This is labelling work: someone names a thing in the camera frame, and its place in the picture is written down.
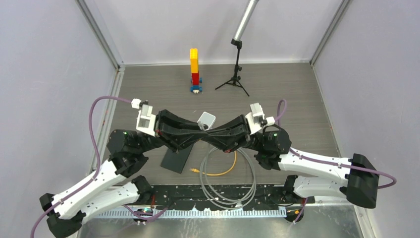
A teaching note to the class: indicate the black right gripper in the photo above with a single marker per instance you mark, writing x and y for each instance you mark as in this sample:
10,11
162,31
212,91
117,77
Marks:
230,143

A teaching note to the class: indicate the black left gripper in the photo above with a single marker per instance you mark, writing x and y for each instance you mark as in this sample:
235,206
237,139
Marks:
167,131

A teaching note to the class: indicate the white network switch box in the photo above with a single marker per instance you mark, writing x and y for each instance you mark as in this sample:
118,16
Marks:
206,121

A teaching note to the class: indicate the dark grey foam pad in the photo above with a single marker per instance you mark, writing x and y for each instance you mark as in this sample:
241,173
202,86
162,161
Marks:
176,161

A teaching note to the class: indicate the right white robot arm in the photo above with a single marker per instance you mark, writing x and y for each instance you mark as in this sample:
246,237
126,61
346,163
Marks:
354,179

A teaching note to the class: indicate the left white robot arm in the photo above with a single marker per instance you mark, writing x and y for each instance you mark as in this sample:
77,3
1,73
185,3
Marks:
115,181

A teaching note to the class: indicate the colourful toy block tower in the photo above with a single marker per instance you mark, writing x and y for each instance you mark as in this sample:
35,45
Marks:
196,80

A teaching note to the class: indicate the black tripod with silver pole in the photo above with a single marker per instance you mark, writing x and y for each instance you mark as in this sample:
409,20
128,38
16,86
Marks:
237,42

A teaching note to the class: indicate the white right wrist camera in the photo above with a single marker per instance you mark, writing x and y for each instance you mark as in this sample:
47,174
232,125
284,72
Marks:
256,119

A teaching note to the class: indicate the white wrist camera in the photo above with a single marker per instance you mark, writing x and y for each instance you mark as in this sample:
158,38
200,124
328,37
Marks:
256,119
146,120

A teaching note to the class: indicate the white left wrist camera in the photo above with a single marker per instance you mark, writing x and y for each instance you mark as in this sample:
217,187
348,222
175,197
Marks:
146,120

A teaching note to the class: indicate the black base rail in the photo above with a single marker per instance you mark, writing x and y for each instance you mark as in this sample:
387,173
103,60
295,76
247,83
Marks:
219,201

